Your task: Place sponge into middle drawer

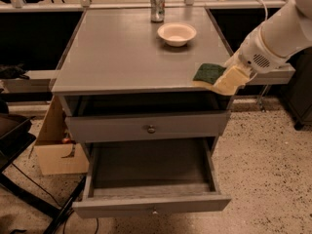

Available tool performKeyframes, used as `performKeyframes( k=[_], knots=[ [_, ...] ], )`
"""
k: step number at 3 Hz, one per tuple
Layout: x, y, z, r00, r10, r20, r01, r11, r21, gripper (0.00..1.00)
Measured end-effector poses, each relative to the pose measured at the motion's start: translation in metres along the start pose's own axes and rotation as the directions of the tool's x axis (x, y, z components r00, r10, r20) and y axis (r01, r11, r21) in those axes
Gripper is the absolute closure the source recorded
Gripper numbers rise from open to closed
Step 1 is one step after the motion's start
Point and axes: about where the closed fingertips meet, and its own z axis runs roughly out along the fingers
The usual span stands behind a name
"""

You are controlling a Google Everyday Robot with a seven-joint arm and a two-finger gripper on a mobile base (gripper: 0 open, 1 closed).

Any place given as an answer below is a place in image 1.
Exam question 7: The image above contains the aluminium rail frame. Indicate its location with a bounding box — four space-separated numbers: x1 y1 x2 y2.
0 0 296 93

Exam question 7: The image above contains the closed grey middle drawer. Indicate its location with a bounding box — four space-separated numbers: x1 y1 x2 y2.
65 111 229 143

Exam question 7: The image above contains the white cable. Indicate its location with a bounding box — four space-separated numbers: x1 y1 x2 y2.
254 0 269 21

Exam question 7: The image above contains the black chair frame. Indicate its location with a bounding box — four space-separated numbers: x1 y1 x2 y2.
0 114 85 234

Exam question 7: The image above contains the silver soda can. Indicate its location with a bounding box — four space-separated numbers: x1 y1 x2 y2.
150 0 165 22

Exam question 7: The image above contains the green and yellow sponge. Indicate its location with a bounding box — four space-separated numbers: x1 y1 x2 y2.
193 63 225 85

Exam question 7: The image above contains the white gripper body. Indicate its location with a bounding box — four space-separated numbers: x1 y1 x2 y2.
232 26 289 74

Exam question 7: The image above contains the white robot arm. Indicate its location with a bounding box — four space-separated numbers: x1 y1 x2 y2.
193 0 312 96

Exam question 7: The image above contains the open grey bottom drawer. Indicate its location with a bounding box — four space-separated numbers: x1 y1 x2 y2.
73 138 231 218

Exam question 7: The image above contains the cardboard box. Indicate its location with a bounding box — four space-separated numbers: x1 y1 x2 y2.
34 97 89 176

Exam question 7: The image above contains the white paper bowl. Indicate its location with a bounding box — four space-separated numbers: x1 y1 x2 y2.
157 22 197 47

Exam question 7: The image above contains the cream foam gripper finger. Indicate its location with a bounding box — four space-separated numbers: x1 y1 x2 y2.
192 57 257 97

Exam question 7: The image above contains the grey drawer cabinet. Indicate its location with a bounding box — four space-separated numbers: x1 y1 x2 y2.
51 7 242 154

